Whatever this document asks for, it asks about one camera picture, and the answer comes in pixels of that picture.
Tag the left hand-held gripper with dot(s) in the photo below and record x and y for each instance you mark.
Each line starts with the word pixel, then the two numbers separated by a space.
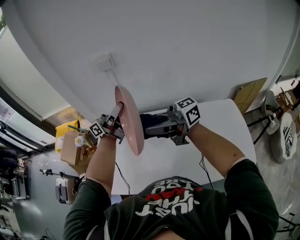
pixel 96 130

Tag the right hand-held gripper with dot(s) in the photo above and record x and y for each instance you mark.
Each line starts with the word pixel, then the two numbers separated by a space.
pixel 189 112

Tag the dark cloth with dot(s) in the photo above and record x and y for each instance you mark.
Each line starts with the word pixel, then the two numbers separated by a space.
pixel 150 120

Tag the big pink plate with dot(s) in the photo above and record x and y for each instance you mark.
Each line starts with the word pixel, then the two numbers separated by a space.
pixel 132 131

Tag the person's left forearm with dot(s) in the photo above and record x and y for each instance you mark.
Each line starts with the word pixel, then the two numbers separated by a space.
pixel 100 161

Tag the person's right forearm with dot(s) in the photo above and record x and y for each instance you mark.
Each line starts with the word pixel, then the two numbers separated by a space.
pixel 211 143

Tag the yellow white plush toy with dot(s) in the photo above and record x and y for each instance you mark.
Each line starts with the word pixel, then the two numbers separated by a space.
pixel 79 140

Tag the yellow bin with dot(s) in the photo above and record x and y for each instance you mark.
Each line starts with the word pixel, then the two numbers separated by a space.
pixel 63 127

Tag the open cardboard box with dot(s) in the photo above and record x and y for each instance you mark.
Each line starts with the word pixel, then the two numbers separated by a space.
pixel 70 150

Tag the black printed bag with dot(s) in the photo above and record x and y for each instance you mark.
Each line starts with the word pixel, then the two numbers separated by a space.
pixel 79 184

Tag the flat cardboard sheet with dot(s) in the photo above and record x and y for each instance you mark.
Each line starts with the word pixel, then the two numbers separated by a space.
pixel 250 93

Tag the black tripod stand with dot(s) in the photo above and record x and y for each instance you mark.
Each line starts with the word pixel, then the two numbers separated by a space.
pixel 47 172

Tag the silver suitcase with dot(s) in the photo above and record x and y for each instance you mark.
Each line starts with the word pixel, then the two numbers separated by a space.
pixel 66 189

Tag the person's torso in dark shirt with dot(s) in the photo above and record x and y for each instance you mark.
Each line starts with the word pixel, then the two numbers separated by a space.
pixel 187 222

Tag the grey shell chair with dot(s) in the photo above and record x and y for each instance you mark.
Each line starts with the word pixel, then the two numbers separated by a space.
pixel 269 103

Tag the white seat with black print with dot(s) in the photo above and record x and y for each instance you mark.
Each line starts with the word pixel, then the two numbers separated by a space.
pixel 287 138

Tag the white wall switch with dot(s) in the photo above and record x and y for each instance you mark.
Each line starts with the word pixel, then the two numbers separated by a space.
pixel 105 62

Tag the black window frame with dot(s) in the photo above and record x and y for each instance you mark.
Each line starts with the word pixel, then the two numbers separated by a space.
pixel 23 138

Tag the wooden folding frame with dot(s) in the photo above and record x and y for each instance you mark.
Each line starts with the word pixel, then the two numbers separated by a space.
pixel 287 98

